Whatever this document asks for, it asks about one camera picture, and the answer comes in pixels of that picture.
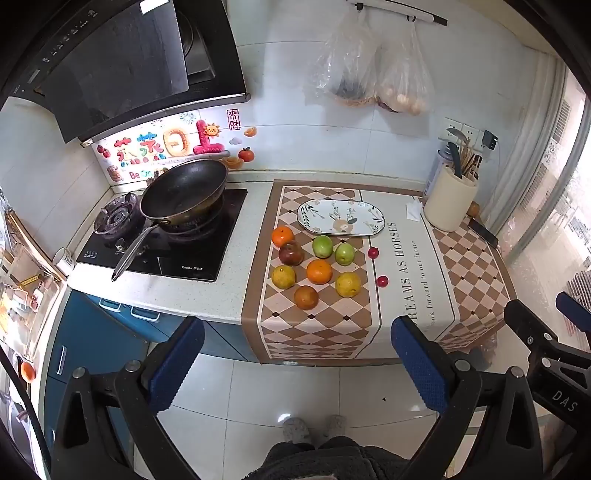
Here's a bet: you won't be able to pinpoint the bundle of chopsticks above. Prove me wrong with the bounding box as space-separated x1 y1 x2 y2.
461 138 484 181

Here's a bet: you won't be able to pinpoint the person's dark fuzzy clothing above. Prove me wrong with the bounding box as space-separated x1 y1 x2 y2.
252 436 448 480

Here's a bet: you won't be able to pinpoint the glass sliding door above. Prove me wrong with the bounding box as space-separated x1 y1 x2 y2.
499 46 591 301

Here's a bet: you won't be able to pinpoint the white wall socket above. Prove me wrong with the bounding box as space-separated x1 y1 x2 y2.
438 117 485 151

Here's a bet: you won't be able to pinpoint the grey fuzzy slipper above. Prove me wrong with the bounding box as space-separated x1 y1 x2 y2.
283 416 311 446
323 414 348 439

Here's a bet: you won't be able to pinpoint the wall hook rail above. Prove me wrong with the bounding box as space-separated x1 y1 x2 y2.
346 0 448 26

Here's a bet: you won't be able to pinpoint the black wok with steel handle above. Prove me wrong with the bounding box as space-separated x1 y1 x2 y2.
111 158 230 283

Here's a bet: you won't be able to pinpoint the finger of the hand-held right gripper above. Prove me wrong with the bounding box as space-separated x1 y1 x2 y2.
555 291 591 335
504 299 591 371

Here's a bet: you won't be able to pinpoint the black glass gas stove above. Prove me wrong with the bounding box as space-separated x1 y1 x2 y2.
75 187 249 283

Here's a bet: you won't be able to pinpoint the cream utensil holder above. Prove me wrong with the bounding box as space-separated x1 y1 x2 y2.
424 164 480 233

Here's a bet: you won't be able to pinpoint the red apple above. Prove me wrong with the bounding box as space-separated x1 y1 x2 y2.
278 241 305 267

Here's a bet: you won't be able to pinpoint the cluttered storage rack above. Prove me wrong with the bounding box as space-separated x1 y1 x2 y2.
0 185 70 365

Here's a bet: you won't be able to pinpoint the black range hood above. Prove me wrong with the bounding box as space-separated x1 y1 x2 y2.
0 0 250 144

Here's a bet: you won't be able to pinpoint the black handled utensil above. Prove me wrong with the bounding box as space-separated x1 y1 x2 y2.
447 142 463 179

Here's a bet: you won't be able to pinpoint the yellow citrus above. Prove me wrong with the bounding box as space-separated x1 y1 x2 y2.
335 272 362 298
271 265 297 290

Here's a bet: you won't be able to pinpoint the patterned oval ceramic plate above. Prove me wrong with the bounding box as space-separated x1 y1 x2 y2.
296 199 387 237

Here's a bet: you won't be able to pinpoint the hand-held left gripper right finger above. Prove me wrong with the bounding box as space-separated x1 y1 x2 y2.
390 315 543 480

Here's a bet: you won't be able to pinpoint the white cup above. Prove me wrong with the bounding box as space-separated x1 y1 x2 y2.
52 248 76 278

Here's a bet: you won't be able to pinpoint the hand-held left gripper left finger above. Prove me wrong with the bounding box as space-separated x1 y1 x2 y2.
51 316 206 480

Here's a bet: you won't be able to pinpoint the colourful wall sticker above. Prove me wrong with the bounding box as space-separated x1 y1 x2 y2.
95 108 259 185

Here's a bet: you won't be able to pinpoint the checkered table runner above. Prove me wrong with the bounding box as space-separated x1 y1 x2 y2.
240 180 518 365

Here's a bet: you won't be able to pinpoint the black smartphone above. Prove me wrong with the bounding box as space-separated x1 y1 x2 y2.
468 218 500 249

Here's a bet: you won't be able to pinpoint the clear plastic bag with eggs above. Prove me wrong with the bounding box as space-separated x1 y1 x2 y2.
374 18 435 116

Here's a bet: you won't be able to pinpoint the dark orange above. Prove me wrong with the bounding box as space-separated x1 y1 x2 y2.
294 285 319 310

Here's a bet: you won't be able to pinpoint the clear plastic bag dark contents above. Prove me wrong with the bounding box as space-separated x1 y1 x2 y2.
305 7 384 109

